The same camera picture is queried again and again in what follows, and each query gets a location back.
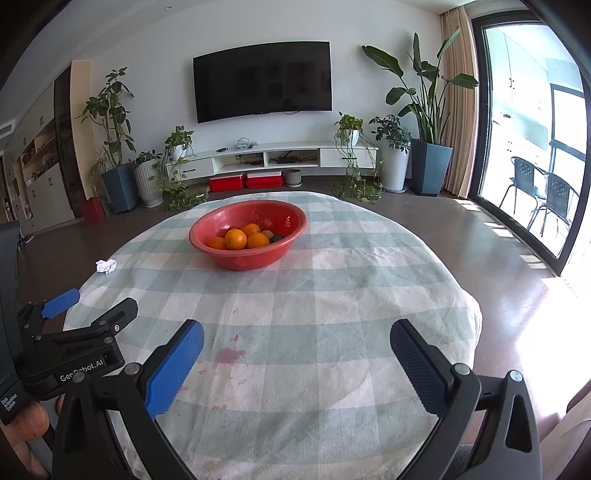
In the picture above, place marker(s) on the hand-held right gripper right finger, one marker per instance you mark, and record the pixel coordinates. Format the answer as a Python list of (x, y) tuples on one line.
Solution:
[(418, 364)]

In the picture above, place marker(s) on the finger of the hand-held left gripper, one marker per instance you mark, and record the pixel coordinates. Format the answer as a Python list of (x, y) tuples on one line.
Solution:
[(60, 302), (117, 318)]

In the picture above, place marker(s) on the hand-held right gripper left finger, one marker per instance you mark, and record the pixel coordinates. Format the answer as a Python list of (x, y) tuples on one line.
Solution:
[(175, 369)]

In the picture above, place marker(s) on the orange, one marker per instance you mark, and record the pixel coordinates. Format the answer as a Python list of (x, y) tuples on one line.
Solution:
[(251, 228), (217, 243), (257, 240), (235, 239)]

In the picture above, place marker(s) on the red plastic colander bowl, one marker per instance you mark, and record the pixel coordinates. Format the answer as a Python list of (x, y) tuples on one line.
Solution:
[(249, 259)]

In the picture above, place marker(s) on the dark purple plum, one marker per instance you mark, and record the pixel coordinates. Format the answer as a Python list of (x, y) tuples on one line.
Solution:
[(277, 238)]

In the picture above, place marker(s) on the person's left hand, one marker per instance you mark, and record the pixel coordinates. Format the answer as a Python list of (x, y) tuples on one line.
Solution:
[(27, 424)]

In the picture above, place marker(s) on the crumpled white tissue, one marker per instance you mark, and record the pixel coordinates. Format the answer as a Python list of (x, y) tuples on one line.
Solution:
[(105, 266)]

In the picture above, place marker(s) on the green checked tablecloth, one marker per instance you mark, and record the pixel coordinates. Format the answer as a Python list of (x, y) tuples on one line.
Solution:
[(346, 300)]

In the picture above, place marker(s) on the red container on floor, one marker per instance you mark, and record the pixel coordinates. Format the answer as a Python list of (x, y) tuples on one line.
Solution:
[(94, 211)]

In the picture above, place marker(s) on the small-leaf tree in blue pot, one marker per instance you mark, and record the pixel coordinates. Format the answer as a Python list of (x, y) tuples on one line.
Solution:
[(120, 189)]

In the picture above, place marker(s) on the plant in ribbed white pot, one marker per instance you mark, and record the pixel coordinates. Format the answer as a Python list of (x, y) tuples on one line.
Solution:
[(148, 187)]

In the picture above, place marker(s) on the beige upholstered seat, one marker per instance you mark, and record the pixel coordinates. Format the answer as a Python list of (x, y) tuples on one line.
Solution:
[(572, 429)]

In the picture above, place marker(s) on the trailing pothos in white pot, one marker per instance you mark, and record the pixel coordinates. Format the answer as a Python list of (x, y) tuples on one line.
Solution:
[(178, 150), (351, 136)]

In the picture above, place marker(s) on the broad-leaf plant blue square pot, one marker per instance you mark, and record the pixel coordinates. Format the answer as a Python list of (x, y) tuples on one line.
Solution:
[(430, 168)]

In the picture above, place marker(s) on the bushy plant tall white pot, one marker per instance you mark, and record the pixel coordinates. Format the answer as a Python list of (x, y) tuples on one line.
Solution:
[(395, 168)]

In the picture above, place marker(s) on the black balcony chair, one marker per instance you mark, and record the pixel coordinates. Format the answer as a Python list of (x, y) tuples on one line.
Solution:
[(521, 173), (556, 189)]

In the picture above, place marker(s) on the small grey plant pot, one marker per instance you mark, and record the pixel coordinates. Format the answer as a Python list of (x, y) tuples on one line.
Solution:
[(292, 178)]

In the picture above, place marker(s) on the black router box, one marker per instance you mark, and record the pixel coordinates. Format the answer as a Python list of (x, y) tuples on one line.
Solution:
[(287, 159)]

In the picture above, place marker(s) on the white television cabinet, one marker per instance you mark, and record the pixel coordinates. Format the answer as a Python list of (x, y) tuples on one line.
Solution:
[(295, 146)]

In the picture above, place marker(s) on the beige curtain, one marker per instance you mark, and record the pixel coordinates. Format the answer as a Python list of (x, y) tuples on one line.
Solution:
[(461, 106)]

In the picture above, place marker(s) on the white wall shelf unit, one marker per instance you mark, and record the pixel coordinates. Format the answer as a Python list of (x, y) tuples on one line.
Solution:
[(46, 194)]

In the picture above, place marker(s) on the black sliding door frame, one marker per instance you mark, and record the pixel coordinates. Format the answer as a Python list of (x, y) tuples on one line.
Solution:
[(479, 129)]

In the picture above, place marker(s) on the black wall television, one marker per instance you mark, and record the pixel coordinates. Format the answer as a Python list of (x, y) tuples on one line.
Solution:
[(263, 81)]

